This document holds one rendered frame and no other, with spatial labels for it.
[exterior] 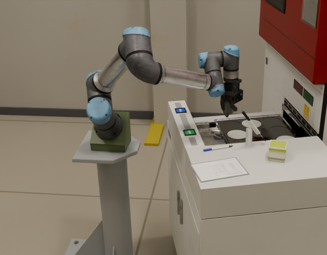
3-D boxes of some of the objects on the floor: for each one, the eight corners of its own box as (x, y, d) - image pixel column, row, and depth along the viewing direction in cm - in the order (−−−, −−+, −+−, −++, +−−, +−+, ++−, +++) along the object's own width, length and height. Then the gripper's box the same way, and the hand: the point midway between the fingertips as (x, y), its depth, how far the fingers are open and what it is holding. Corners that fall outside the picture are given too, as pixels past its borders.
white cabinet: (264, 225, 338) (272, 111, 302) (325, 344, 252) (347, 204, 216) (167, 236, 331) (164, 120, 295) (196, 361, 245) (196, 220, 209)
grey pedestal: (49, 289, 291) (29, 163, 254) (72, 240, 330) (56, 124, 294) (138, 296, 284) (130, 167, 248) (151, 245, 323) (145, 127, 287)
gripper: (234, 82, 241) (232, 123, 251) (244, 77, 247) (243, 117, 257) (218, 78, 247) (218, 119, 256) (230, 73, 253) (229, 113, 262)
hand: (226, 114), depth 257 cm, fingers closed
